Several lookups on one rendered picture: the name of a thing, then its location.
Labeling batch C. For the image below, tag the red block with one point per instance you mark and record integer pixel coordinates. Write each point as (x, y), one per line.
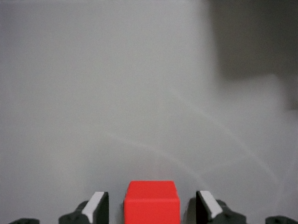
(152, 202)

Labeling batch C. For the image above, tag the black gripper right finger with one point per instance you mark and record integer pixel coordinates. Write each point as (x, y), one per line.
(215, 211)

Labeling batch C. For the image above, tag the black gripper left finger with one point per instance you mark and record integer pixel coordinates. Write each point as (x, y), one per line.
(94, 211)

